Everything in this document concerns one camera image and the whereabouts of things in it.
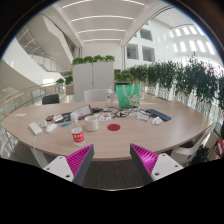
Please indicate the wooden-topped glass railing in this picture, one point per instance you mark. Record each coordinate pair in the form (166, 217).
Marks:
(20, 94)

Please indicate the flat round red coaster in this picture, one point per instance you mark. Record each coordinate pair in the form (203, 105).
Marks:
(113, 127)

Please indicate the colourful sticker sheet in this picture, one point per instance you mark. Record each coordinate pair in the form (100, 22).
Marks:
(104, 117)

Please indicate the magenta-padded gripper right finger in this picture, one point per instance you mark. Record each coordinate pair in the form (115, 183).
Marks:
(160, 166)

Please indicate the black chair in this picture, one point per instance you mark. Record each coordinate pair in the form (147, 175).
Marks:
(50, 99)

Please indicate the white label card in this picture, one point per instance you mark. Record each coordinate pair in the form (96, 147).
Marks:
(142, 117)

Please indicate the white grid-pattern mug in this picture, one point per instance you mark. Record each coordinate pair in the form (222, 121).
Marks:
(91, 124)

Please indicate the green tote bag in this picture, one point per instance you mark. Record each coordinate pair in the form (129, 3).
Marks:
(126, 98)

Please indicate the black notebook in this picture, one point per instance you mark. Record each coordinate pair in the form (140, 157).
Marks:
(66, 115)

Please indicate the small red-black device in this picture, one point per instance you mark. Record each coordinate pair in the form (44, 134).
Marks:
(49, 118)

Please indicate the small black pouch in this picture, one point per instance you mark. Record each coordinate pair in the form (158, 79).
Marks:
(97, 110)

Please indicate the white power strip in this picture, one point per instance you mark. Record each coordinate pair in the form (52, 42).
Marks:
(35, 128)

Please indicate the planter box with plants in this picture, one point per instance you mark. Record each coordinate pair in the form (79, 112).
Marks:
(124, 76)

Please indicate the group of ceiling light strips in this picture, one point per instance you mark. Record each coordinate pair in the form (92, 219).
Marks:
(101, 17)

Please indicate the red-labelled clear water bottle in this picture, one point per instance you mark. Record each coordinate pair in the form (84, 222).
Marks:
(77, 136)

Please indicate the white paper slip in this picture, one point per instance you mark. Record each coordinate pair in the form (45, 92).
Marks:
(20, 114)

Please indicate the small white card box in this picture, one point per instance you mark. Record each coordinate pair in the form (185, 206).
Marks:
(58, 118)

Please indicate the white chair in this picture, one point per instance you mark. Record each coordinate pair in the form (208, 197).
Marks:
(95, 96)
(186, 151)

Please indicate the small blue-green tube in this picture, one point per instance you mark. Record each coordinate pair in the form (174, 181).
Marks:
(66, 124)

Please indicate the small white packet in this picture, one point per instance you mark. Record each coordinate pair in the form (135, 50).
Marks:
(157, 120)

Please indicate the white computer mouse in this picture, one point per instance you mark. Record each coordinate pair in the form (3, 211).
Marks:
(51, 128)

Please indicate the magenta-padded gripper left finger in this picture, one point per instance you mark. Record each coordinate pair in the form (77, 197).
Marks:
(63, 166)

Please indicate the small white charger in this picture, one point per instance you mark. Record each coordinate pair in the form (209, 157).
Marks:
(44, 124)

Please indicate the tall clear white-lidded bottle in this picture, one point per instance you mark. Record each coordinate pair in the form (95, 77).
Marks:
(109, 98)

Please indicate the potted green plants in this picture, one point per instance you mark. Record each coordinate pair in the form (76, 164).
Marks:
(69, 80)

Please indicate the row of green hedge plants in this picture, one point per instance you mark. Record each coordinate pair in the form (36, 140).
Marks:
(193, 80)

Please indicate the white plant-topped cabinet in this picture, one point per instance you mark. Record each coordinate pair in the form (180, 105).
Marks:
(93, 80)

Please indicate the brown-backed printed booklet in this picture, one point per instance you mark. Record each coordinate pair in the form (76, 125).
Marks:
(82, 111)

